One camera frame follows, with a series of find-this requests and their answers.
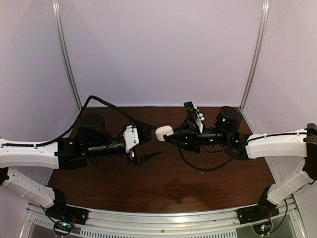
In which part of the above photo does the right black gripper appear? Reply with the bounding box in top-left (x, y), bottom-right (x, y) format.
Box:
top-left (165, 121), bottom-right (231, 154)

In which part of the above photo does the white earbud charging case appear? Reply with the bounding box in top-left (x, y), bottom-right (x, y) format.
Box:
top-left (155, 125), bottom-right (174, 142)

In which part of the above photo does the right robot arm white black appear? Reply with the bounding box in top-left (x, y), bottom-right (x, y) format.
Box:
top-left (156, 102), bottom-right (317, 219)

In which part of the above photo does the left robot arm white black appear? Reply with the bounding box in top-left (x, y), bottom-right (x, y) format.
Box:
top-left (0, 113), bottom-right (157, 220)

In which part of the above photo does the right black camera cable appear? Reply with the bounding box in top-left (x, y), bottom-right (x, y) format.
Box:
top-left (179, 119), bottom-right (238, 172)

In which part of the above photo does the black camera cable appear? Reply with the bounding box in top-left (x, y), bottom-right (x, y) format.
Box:
top-left (4, 95), bottom-right (157, 148)
top-left (179, 119), bottom-right (238, 172)

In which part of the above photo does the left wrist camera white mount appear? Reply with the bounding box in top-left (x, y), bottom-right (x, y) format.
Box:
top-left (123, 125), bottom-right (152, 153)

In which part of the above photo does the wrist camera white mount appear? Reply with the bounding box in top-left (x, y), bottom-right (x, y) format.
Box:
top-left (184, 101), bottom-right (205, 134)
top-left (123, 125), bottom-right (152, 153)

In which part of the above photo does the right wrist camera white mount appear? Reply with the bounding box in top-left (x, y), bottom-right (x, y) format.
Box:
top-left (184, 101), bottom-right (205, 134)

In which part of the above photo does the left black camera cable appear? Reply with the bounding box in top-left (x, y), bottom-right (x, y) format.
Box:
top-left (4, 95), bottom-right (157, 148)

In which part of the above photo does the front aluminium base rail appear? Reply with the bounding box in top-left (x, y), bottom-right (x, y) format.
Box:
top-left (24, 193), bottom-right (300, 238)

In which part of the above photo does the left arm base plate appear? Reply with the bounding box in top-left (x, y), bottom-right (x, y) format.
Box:
top-left (46, 204), bottom-right (89, 225)

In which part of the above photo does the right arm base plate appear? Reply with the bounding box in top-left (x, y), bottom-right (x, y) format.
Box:
top-left (236, 204), bottom-right (279, 224)

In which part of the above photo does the right aluminium frame post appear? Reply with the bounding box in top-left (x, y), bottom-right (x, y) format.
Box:
top-left (239, 0), bottom-right (270, 111)

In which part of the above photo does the aluminium frame post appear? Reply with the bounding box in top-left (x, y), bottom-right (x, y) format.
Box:
top-left (52, 0), bottom-right (82, 110)
top-left (239, 0), bottom-right (270, 111)

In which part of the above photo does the left aluminium frame post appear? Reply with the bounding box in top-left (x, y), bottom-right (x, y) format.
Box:
top-left (52, 0), bottom-right (82, 110)

